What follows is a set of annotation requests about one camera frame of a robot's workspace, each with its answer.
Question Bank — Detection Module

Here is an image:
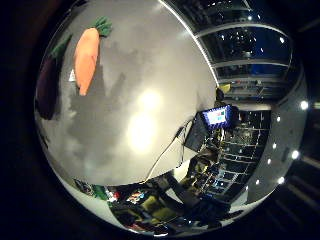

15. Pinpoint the long orange plush carrot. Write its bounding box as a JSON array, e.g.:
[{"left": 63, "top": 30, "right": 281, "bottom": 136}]
[{"left": 73, "top": 16, "right": 114, "bottom": 97}]

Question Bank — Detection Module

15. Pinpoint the purple plush eggplant toy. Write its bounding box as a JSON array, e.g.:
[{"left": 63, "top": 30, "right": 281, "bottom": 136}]
[{"left": 34, "top": 34, "right": 73, "bottom": 121}]

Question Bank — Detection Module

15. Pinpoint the black computer case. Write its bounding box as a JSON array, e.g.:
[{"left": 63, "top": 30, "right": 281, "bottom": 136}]
[{"left": 184, "top": 114, "right": 210, "bottom": 153}]

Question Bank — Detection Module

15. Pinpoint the lit computer monitor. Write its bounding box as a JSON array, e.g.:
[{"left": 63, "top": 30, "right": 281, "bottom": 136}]
[{"left": 201, "top": 104, "right": 234, "bottom": 131}]

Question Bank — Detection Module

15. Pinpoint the colourful toy pile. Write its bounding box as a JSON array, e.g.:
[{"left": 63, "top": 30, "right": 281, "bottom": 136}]
[{"left": 125, "top": 189, "right": 147, "bottom": 205}]

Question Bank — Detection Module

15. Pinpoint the yellow-green chair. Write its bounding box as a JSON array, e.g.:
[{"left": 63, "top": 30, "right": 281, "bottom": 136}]
[{"left": 141, "top": 194, "right": 181, "bottom": 223}]

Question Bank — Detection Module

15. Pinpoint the person in blue jeans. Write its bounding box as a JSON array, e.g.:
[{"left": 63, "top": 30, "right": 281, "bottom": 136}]
[{"left": 166, "top": 146, "right": 236, "bottom": 223}]

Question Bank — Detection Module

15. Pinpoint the green plastic item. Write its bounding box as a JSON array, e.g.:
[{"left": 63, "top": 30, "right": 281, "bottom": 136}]
[{"left": 91, "top": 184, "right": 110, "bottom": 202}]

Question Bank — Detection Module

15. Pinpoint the thin black cable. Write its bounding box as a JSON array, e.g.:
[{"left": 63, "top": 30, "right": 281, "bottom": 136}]
[{"left": 174, "top": 125, "right": 188, "bottom": 168}]

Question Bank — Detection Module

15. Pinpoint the white cable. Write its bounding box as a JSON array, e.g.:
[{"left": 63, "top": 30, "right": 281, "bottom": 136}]
[{"left": 144, "top": 119, "right": 194, "bottom": 183}]

